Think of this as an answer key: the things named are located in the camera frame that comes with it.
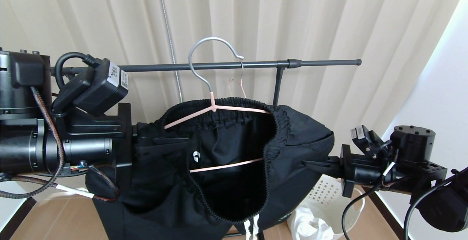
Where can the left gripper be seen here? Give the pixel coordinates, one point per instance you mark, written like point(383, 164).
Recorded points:
point(87, 150)

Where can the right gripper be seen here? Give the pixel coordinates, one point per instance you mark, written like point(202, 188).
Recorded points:
point(365, 176)

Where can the black shorts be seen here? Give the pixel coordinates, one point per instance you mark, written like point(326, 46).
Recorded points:
point(153, 196)

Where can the pink clothes hanger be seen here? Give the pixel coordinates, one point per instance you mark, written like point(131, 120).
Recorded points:
point(241, 83)
point(226, 107)

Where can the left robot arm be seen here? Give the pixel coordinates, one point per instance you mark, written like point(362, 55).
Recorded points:
point(18, 86)

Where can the white laundry basket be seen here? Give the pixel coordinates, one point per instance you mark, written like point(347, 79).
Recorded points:
point(343, 210)

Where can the white garment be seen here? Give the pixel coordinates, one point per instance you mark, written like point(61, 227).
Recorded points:
point(310, 227)

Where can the silver curtain wand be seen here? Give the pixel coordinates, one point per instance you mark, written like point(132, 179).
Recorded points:
point(169, 31)

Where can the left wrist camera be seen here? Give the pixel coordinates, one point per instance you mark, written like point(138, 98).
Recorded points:
point(98, 90)

